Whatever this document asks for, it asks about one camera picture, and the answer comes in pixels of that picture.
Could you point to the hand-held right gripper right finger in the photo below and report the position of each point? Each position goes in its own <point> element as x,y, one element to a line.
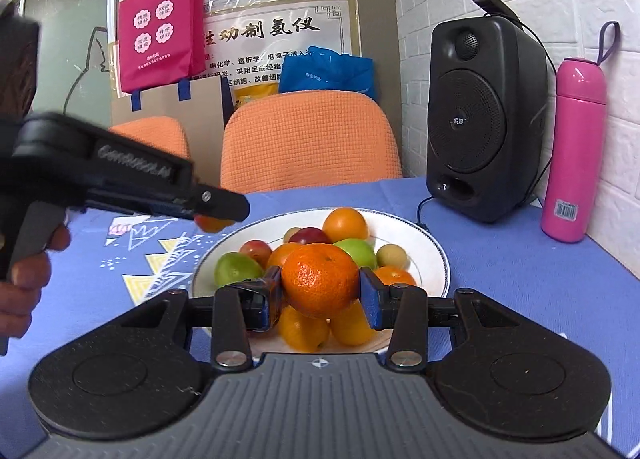
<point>367,294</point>

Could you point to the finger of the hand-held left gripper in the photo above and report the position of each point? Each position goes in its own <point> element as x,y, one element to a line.
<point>225,206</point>

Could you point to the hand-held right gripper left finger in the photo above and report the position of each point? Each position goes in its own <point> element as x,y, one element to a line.
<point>275,289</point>

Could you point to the small red yellow peach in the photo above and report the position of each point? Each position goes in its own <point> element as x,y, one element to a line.
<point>212,225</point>

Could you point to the orange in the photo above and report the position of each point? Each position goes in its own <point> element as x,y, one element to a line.
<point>345,224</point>
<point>280,255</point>
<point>320,281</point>
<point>395,275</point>

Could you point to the yellow orange citrus fruit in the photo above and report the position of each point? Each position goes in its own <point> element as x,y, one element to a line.
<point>302,329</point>
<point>352,326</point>

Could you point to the small red apple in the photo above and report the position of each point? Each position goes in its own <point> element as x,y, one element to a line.
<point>255,251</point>

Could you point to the green apple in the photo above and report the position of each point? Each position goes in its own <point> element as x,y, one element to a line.
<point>357,251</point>
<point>235,269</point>

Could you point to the tan longan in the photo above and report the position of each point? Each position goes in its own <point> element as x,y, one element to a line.
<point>391,255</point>
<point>290,235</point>

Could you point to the dark red plum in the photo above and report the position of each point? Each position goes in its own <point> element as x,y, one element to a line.
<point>310,236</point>

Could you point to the white plate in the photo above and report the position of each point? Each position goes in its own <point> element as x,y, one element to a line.
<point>425,249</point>

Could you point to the person's left hand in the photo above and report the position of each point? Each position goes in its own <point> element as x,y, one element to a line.
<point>30,274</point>

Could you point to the orange chair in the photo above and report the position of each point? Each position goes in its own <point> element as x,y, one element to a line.
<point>155,134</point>
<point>310,139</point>

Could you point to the yellow package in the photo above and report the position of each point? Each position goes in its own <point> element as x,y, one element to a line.
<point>255,94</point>

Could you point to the blue printed tablecloth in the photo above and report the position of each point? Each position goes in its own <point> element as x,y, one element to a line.
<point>500,279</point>

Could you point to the pink tote bag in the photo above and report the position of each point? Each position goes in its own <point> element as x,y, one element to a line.
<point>160,34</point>

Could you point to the black speaker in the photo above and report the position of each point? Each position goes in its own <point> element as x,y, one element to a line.
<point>465,119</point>

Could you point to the pink bottle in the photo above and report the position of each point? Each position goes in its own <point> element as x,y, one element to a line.
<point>575,149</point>

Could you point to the wall poster with black lettering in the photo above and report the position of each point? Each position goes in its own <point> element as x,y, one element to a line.
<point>280,29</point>

